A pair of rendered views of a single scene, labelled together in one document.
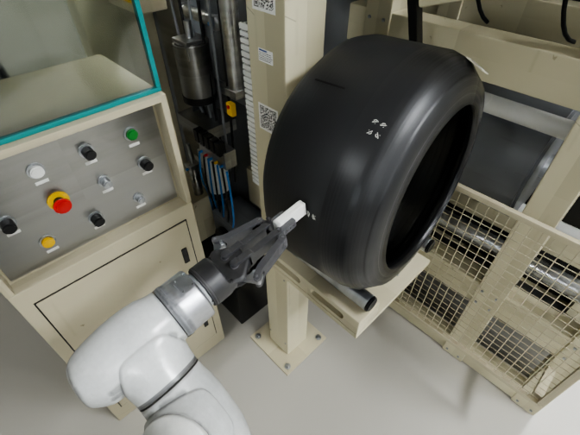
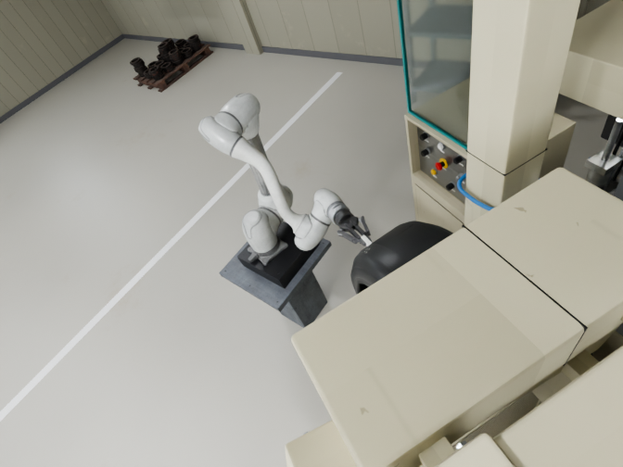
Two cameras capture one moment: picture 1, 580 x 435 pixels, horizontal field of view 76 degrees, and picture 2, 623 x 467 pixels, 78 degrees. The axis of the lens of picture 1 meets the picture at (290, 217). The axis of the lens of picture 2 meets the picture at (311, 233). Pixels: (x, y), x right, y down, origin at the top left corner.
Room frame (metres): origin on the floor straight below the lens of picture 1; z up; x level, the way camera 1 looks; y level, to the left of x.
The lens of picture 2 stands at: (0.84, -0.83, 2.38)
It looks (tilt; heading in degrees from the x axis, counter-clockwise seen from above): 48 degrees down; 124
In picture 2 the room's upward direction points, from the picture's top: 24 degrees counter-clockwise
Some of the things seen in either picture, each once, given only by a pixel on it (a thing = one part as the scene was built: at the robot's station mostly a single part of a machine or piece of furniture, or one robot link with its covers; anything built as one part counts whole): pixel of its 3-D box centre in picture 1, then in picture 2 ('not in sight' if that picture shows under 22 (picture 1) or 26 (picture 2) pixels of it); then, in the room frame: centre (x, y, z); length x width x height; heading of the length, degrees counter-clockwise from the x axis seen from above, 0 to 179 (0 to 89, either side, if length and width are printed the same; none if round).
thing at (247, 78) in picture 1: (258, 114); not in sight; (0.95, 0.09, 1.19); 0.05 x 0.04 x 0.48; 134
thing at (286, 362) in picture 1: (287, 337); not in sight; (0.91, 0.01, 0.01); 0.27 x 0.27 x 0.02; 44
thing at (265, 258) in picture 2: not in sight; (263, 247); (-0.24, 0.25, 0.77); 0.22 x 0.18 x 0.06; 59
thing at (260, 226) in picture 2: not in sight; (259, 228); (-0.22, 0.28, 0.91); 0.18 x 0.16 x 0.22; 80
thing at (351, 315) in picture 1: (318, 279); not in sight; (0.65, -0.08, 0.83); 0.36 x 0.09 x 0.06; 44
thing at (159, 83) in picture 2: not in sight; (169, 56); (-3.62, 4.07, 0.20); 1.15 x 0.76 x 0.39; 69
